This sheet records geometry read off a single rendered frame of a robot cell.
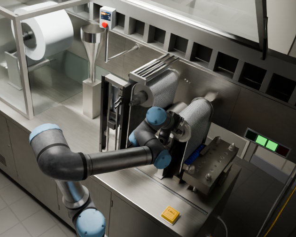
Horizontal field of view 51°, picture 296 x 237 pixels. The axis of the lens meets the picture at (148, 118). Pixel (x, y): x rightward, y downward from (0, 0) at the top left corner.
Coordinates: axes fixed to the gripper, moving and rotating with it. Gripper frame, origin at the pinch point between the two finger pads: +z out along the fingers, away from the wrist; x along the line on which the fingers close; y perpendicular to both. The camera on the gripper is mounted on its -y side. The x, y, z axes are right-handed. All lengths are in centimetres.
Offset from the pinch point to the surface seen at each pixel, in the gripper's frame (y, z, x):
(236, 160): -1, 195, -11
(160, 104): 8.8, 8.8, 18.2
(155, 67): 25.2, 1.3, 28.0
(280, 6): 125, 101, 5
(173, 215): -38.9, 7.3, -17.2
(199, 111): 14.9, 11.9, -2.3
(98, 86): 1, 21, 68
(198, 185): -20.4, 17.8, -19.1
